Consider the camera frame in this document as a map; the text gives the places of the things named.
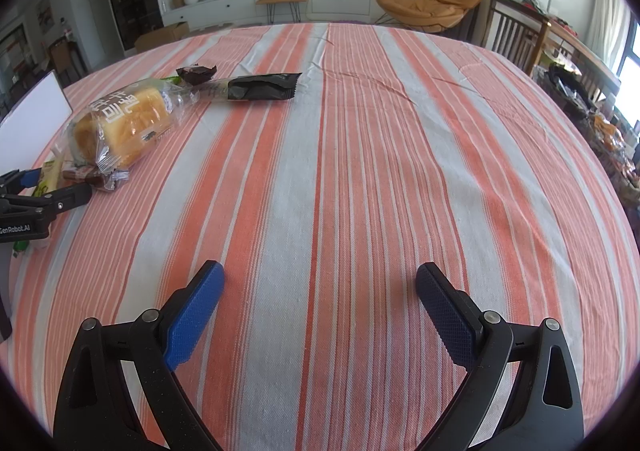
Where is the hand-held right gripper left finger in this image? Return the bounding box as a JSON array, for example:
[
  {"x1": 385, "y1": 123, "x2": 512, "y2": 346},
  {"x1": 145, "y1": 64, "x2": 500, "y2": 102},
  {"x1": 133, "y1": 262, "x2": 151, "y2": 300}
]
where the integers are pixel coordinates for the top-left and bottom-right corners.
[{"x1": 52, "y1": 260, "x2": 226, "y2": 451}]

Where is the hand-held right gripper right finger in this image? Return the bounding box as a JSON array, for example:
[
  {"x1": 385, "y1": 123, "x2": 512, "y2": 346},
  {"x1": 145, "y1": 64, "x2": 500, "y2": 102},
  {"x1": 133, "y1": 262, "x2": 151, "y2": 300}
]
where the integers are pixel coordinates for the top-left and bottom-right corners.
[{"x1": 416, "y1": 262, "x2": 586, "y2": 451}]

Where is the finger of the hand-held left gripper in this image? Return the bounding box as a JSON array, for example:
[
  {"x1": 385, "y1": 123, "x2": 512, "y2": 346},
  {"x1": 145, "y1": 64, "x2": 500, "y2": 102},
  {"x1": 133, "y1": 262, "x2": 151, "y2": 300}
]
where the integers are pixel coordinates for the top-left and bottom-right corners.
[
  {"x1": 0, "y1": 182, "x2": 93, "y2": 218},
  {"x1": 0, "y1": 170, "x2": 42, "y2": 195}
]

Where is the green snack packet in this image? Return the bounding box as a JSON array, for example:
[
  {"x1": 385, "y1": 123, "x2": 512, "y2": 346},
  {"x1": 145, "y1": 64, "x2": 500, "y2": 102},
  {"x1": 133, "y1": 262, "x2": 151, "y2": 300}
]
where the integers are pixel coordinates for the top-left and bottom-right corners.
[{"x1": 31, "y1": 157, "x2": 66, "y2": 198}]

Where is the bread loaf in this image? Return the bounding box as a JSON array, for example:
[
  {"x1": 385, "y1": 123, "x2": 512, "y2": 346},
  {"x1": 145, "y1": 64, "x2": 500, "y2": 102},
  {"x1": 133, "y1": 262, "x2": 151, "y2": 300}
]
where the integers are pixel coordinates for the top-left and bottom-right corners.
[{"x1": 52, "y1": 78, "x2": 201, "y2": 177}]

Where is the black snack packet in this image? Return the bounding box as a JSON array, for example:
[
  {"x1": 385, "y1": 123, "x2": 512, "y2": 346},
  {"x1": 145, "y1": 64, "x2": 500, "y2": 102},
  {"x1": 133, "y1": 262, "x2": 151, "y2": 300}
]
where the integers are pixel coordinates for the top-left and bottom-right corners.
[{"x1": 192, "y1": 72, "x2": 303, "y2": 103}]

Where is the small brown snack packet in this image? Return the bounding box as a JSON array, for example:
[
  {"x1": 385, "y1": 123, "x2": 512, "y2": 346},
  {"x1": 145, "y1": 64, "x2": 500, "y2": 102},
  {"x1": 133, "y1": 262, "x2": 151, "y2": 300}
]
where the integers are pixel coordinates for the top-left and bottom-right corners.
[{"x1": 62, "y1": 165, "x2": 131, "y2": 193}]

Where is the white board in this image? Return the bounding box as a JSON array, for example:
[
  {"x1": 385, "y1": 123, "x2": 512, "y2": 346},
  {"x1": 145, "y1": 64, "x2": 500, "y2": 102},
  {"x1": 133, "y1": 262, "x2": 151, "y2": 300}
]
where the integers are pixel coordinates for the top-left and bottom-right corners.
[{"x1": 0, "y1": 70, "x2": 74, "y2": 171}]

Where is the orange striped tablecloth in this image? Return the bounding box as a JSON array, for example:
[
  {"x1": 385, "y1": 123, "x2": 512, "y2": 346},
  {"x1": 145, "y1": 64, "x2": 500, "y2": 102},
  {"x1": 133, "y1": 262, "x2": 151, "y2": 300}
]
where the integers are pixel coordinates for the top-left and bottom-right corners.
[{"x1": 0, "y1": 21, "x2": 640, "y2": 451}]

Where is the dark brown snack wrapper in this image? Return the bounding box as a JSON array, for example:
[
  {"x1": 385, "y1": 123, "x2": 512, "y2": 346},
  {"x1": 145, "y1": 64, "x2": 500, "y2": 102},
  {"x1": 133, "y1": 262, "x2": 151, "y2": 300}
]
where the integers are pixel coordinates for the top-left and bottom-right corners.
[{"x1": 176, "y1": 64, "x2": 217, "y2": 86}]

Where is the cardboard box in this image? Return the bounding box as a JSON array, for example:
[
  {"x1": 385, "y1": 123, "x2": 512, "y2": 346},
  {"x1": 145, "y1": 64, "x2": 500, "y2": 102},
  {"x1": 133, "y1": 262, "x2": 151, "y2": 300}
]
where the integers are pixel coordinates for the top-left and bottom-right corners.
[{"x1": 135, "y1": 22, "x2": 191, "y2": 53}]

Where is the pile of snack packets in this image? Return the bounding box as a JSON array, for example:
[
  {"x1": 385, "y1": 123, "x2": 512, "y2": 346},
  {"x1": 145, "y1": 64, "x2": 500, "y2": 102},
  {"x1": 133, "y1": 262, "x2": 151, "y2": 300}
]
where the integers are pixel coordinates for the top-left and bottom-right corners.
[{"x1": 590, "y1": 108, "x2": 640, "y2": 202}]

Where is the black bag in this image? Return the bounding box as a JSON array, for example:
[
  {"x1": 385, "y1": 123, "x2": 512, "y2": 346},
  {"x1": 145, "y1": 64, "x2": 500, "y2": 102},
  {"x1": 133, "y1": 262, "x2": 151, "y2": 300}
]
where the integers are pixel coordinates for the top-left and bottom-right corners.
[{"x1": 547, "y1": 62, "x2": 596, "y2": 117}]

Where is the wooden dining chair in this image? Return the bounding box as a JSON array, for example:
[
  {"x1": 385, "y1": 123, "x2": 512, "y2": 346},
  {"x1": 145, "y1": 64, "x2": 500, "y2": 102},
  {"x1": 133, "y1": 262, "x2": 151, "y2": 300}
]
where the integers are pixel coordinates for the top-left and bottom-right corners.
[{"x1": 482, "y1": 0, "x2": 551, "y2": 77}]

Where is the wooden dining table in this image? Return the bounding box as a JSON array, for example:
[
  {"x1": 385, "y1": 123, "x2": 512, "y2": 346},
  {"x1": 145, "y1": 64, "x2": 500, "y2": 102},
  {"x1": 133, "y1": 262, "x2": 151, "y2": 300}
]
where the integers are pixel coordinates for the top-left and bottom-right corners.
[{"x1": 492, "y1": 0, "x2": 621, "y2": 92}]

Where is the orange lounge chair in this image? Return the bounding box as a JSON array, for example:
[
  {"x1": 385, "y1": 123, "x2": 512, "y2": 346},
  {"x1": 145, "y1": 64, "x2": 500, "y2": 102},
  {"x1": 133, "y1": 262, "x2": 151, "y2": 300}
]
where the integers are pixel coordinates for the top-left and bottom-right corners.
[{"x1": 375, "y1": 0, "x2": 482, "y2": 32}]

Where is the white television cabinet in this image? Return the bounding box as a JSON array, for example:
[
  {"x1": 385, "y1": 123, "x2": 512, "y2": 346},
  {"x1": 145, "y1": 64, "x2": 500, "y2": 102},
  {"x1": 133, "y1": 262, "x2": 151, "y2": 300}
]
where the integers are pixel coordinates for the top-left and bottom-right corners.
[{"x1": 162, "y1": 0, "x2": 373, "y2": 29}]

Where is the white sheer curtain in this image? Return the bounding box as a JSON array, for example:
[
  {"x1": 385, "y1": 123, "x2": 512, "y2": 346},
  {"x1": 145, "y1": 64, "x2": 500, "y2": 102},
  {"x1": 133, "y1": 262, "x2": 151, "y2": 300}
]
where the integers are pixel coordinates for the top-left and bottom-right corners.
[{"x1": 585, "y1": 0, "x2": 626, "y2": 67}]

